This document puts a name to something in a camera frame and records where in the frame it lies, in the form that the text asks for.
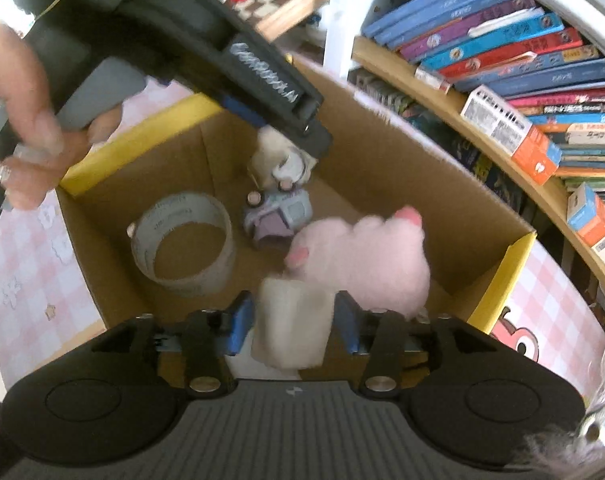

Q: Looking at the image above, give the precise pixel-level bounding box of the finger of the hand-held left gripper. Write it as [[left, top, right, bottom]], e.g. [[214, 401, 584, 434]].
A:
[[221, 92, 270, 129], [262, 96, 332, 161]]

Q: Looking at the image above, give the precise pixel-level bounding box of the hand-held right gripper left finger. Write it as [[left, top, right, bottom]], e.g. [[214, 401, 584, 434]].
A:
[[90, 291, 256, 397]]

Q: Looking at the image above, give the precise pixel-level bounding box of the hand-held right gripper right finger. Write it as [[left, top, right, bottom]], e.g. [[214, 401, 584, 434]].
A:
[[335, 291, 503, 398]]

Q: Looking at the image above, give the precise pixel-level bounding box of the cream tape roll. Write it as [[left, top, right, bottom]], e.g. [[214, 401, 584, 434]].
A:
[[251, 277, 333, 368]]

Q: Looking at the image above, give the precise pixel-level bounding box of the clear tape roll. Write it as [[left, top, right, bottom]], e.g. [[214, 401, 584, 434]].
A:
[[130, 191, 234, 297]]

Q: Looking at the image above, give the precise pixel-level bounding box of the pink plush toy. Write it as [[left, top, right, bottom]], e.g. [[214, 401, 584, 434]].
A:
[[284, 206, 431, 318]]

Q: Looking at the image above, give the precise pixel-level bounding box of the purple grey toy car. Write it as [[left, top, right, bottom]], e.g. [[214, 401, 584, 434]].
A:
[[241, 190, 313, 248]]

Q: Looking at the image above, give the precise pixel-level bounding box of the yellow cardboard box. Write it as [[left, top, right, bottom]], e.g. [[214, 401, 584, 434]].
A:
[[56, 57, 538, 333]]

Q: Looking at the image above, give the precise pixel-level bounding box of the person's left hand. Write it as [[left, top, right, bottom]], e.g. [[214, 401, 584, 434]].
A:
[[0, 22, 124, 212]]

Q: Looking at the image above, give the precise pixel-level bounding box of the white bookshelf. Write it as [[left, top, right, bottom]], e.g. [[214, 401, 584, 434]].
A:
[[322, 0, 605, 311]]

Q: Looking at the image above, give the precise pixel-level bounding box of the small white red box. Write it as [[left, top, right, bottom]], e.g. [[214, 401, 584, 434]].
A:
[[413, 64, 453, 95]]

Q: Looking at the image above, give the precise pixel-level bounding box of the row of colourful books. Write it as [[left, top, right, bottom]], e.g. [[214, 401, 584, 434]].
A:
[[359, 0, 605, 181]]

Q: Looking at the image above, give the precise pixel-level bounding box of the orange white carton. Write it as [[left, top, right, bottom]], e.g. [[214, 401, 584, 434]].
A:
[[459, 85, 564, 187]]

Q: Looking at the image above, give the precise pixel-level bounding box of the blue orange carton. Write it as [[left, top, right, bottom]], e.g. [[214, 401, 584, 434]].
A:
[[566, 182, 605, 261]]

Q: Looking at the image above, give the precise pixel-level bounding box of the fluffy grey cuff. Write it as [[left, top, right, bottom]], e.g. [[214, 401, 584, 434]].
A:
[[512, 345, 605, 480]]

